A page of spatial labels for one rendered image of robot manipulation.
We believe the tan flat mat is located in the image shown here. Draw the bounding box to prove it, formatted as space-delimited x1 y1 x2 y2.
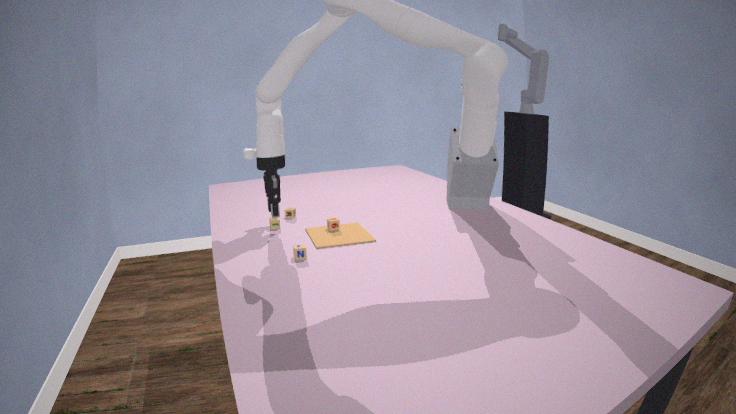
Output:
305 223 376 249

